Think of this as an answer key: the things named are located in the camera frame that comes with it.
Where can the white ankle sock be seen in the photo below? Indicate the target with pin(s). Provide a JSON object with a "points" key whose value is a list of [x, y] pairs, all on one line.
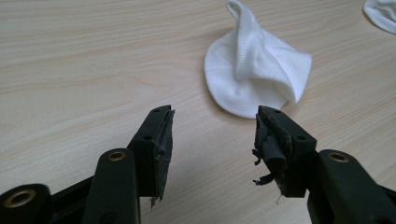
{"points": [[224, 77], [383, 12]]}

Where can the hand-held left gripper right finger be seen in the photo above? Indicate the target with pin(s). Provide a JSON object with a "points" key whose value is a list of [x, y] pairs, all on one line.
{"points": [[289, 149]]}

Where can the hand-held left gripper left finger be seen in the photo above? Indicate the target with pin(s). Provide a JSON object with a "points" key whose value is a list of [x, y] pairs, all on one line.
{"points": [[149, 155]]}

